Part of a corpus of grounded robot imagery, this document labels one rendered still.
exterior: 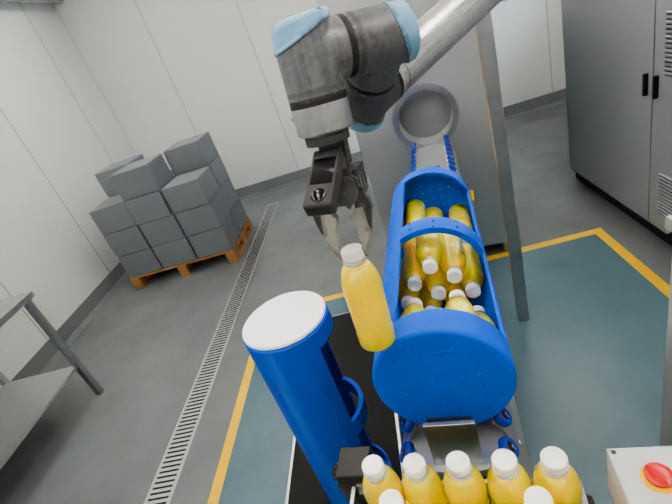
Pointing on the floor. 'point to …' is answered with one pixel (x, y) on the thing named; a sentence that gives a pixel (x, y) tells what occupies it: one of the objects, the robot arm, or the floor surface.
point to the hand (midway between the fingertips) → (352, 252)
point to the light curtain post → (502, 160)
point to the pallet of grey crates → (171, 210)
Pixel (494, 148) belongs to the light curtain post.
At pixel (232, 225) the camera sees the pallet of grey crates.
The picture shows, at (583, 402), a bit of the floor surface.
